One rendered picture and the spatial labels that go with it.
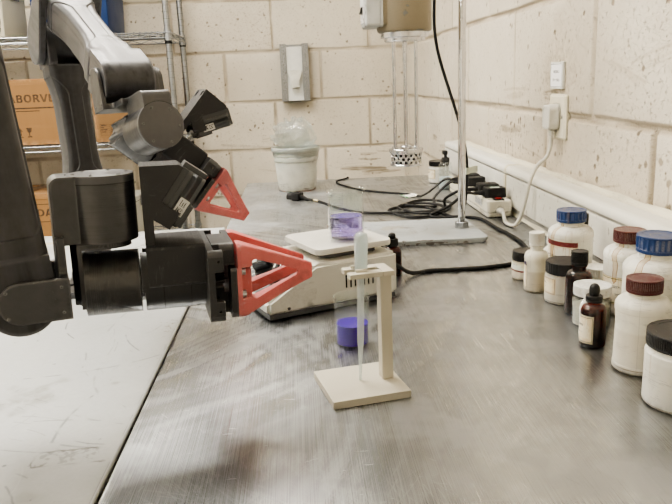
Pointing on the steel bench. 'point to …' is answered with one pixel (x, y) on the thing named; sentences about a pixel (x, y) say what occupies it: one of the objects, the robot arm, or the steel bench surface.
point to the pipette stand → (346, 382)
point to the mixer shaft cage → (408, 155)
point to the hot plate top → (316, 241)
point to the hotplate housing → (326, 283)
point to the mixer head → (397, 19)
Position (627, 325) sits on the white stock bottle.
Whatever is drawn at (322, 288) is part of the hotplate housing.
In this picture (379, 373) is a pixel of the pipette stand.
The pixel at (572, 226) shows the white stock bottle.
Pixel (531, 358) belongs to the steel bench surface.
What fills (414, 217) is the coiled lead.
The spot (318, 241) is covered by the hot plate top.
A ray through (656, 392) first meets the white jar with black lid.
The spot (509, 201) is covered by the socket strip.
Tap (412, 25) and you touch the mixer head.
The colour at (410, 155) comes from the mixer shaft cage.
